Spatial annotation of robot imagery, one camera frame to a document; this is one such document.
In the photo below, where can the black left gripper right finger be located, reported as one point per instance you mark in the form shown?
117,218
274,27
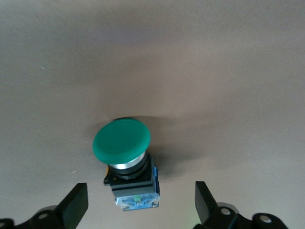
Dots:
205,202

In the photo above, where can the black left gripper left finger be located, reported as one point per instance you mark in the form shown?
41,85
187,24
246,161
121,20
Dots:
74,202

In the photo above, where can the green mushroom push button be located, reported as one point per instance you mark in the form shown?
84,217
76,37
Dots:
121,140

